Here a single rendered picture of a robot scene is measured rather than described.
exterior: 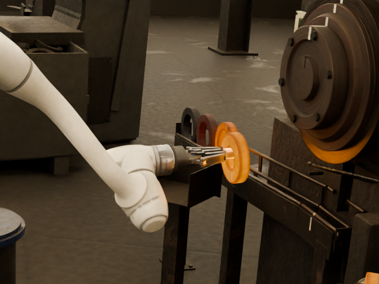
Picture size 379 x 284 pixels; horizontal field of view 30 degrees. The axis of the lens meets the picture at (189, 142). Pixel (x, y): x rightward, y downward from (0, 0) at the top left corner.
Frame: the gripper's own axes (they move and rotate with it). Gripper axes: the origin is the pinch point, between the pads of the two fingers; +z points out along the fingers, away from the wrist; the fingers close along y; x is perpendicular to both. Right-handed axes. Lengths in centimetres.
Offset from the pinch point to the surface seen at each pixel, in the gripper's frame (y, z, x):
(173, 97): -401, 124, -89
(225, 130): -51, 20, -10
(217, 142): -58, 20, -16
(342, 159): 30.6, 17.7, 6.3
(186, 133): -93, 20, -23
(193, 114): -84, 19, -12
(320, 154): 19.7, 17.6, 4.2
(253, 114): -339, 175, -92
